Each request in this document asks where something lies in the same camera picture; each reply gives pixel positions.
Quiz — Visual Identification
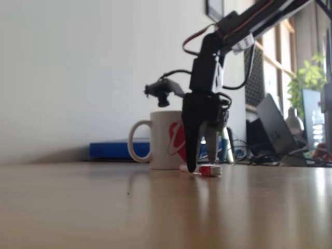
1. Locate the white marker pen red cap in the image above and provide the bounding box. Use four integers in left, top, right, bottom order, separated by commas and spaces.
179, 164, 223, 178

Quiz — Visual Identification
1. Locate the green potted plant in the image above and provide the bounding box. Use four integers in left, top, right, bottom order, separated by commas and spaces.
287, 51, 328, 117

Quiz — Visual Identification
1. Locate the white mug red heart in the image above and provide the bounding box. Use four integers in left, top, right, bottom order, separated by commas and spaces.
128, 110, 198, 171

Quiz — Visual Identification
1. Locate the blue flat box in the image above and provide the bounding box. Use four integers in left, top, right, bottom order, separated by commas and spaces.
90, 137, 223, 160

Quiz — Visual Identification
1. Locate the black picture frame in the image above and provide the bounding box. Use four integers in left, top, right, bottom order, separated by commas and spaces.
205, 0, 225, 23

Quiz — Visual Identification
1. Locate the wooden shelf frame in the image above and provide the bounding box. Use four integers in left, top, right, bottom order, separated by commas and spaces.
243, 15, 298, 78

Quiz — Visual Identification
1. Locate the grey laptop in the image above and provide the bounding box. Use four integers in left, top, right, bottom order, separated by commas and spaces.
256, 93, 308, 157

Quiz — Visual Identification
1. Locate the grey metal post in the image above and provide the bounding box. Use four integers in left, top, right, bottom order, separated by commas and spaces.
320, 82, 332, 156

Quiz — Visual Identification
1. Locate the black cable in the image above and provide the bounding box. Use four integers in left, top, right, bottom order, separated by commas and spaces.
247, 152, 285, 167

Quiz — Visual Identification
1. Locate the dark acoustic foam panel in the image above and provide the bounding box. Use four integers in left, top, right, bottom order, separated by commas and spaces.
243, 44, 266, 107

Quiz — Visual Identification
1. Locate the small gripper camera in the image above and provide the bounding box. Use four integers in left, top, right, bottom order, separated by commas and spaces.
143, 78, 186, 108

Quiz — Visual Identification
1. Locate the green cup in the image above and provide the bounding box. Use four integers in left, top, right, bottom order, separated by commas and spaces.
217, 127, 236, 163

